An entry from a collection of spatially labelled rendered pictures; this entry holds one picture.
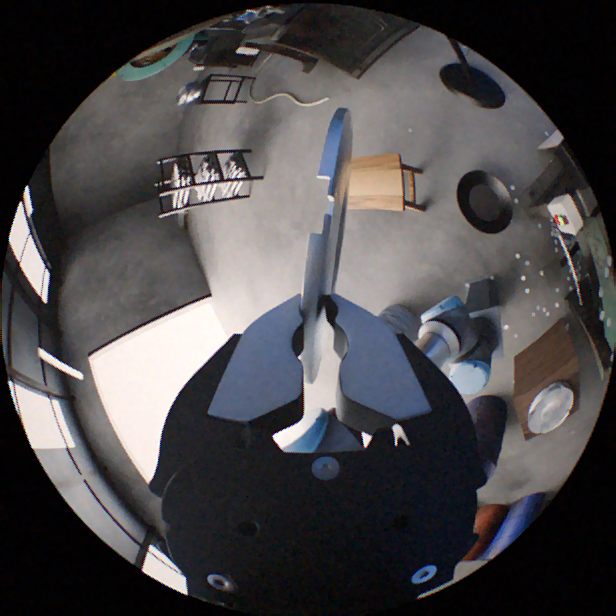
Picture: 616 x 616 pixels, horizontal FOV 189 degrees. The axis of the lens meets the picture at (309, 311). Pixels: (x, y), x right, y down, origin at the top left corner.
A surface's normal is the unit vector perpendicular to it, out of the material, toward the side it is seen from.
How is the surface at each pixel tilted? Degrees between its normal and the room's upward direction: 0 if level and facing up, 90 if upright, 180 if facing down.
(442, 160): 0
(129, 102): 90
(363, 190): 0
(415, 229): 0
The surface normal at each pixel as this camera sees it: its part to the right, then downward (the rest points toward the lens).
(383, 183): -0.72, 0.37
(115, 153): 0.55, 0.82
